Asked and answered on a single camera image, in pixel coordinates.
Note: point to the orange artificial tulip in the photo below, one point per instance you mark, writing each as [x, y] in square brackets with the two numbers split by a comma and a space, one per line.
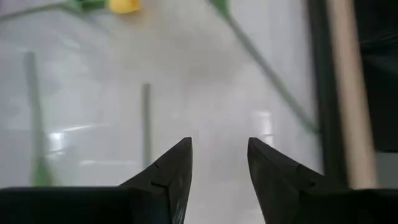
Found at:
[221, 7]
[40, 174]

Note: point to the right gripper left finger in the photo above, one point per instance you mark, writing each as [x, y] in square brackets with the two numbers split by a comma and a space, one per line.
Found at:
[168, 186]

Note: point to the yellow artificial tulip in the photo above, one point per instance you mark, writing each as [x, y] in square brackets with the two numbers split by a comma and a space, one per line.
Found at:
[124, 5]

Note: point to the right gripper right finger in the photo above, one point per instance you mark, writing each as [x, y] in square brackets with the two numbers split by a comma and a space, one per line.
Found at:
[280, 193]

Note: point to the black speaker box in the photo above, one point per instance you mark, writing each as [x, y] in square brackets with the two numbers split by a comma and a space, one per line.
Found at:
[382, 77]

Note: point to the black table frame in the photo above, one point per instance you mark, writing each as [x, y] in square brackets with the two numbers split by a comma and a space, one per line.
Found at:
[323, 93]

